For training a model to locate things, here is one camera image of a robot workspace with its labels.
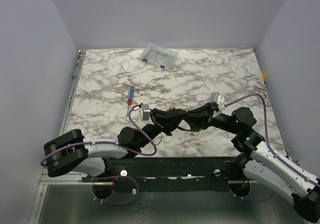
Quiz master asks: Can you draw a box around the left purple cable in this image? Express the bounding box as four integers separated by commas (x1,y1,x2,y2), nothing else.
39,105,158,167

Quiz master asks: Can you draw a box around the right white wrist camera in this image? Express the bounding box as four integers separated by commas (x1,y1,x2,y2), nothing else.
209,92,226,112

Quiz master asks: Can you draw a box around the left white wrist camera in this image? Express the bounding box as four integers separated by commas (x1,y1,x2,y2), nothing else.
139,103,151,122

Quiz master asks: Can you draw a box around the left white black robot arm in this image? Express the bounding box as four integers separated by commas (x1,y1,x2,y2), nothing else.
40,104,187,182

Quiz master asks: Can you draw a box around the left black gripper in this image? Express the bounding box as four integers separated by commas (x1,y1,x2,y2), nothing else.
138,108,187,149

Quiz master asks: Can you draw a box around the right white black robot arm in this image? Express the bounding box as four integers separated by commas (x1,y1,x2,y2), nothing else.
183,103,320,223

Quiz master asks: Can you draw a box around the blue red screwdriver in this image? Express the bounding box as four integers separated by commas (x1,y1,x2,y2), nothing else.
127,86,135,116

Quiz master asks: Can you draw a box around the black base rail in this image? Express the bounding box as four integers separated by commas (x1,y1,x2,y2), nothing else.
82,155,288,192

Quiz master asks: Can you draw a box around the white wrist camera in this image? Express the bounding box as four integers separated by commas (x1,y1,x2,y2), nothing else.
139,103,151,122
209,92,226,112

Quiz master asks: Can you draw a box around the clear plastic organizer box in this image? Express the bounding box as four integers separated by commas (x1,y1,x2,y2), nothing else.
140,43,178,70

